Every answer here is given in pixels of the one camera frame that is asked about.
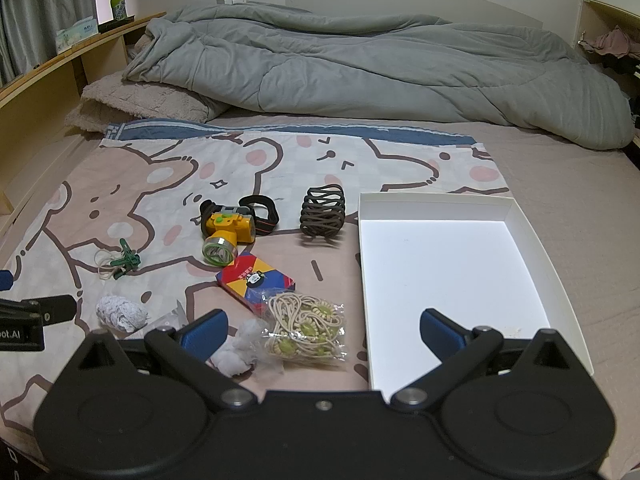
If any wooden bedside shelf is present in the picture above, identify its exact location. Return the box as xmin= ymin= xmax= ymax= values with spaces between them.
xmin=0 ymin=11 xmax=168 ymax=221

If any white lace roll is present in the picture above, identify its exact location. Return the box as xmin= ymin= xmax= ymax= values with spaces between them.
xmin=96 ymin=296 xmax=149 ymax=332

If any black tray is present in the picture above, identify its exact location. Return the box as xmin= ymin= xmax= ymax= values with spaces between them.
xmin=97 ymin=14 xmax=137 ymax=35

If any light wooden open shelf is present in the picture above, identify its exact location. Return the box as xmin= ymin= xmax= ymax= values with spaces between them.
xmin=579 ymin=0 xmax=640 ymax=61

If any grey curtain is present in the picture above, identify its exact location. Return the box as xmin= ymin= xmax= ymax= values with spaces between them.
xmin=0 ymin=0 xmax=96 ymax=88

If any yellow headlamp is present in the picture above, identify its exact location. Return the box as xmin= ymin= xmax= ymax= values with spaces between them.
xmin=199 ymin=194 xmax=280 ymax=266

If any colourful card box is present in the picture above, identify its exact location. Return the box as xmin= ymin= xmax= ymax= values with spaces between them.
xmin=216 ymin=254 xmax=297 ymax=317

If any grey duvet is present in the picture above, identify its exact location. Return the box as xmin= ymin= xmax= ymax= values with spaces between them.
xmin=122 ymin=2 xmax=635 ymax=151

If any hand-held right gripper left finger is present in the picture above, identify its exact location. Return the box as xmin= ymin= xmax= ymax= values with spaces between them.
xmin=74 ymin=308 xmax=254 ymax=411

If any green plastic clip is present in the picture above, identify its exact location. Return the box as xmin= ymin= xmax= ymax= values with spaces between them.
xmin=111 ymin=238 xmax=142 ymax=281

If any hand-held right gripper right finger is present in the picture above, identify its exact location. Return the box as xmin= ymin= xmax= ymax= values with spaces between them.
xmin=390 ymin=308 xmax=581 ymax=413

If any bag of beige hair ties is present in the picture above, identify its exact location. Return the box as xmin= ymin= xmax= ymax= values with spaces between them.
xmin=255 ymin=291 xmax=349 ymax=372

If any tissue box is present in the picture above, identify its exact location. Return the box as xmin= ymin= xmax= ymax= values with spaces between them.
xmin=55 ymin=17 xmax=100 ymax=53

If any white cardboard box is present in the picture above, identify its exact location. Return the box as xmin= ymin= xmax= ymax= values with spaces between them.
xmin=357 ymin=191 xmax=596 ymax=393

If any printed bear blanket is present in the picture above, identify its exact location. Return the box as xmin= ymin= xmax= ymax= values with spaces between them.
xmin=0 ymin=119 xmax=513 ymax=441

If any beige fuzzy pillow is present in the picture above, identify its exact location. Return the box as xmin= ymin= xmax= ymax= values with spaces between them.
xmin=65 ymin=34 xmax=226 ymax=133

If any bag of white cotton balls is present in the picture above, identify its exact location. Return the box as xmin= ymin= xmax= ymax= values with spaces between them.
xmin=210 ymin=316 xmax=286 ymax=377

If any pile of clothes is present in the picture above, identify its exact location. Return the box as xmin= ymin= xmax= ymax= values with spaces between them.
xmin=582 ymin=25 xmax=640 ymax=78

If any clear plastic wrapper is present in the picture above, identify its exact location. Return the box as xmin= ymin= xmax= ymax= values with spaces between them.
xmin=142 ymin=300 xmax=190 ymax=338

